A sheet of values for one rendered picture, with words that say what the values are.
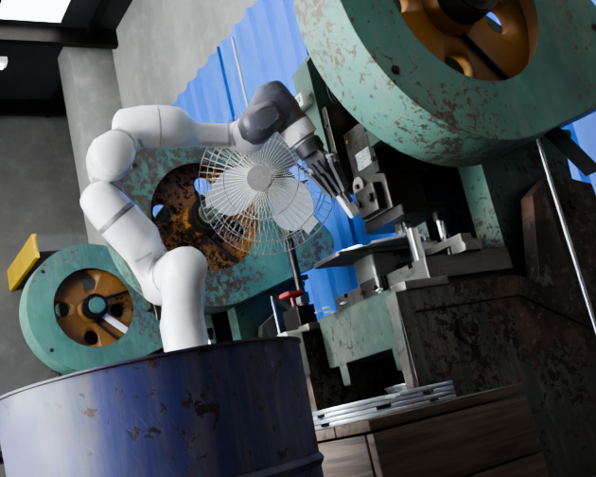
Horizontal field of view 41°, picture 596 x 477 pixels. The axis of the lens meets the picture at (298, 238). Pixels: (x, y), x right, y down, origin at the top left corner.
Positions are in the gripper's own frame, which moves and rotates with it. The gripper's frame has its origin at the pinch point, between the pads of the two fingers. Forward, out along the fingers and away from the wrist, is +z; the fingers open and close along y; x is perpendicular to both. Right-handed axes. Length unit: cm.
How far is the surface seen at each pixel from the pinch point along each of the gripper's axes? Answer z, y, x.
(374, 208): 5.7, -7.0, 13.2
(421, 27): -27.0, 30.0, 28.1
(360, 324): 28.5, -9.5, -11.9
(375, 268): 18.7, -5.5, -0.2
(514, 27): -14, 31, 60
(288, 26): -97, -194, 206
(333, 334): 28.6, -23.9, -11.3
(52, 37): -254, -482, 233
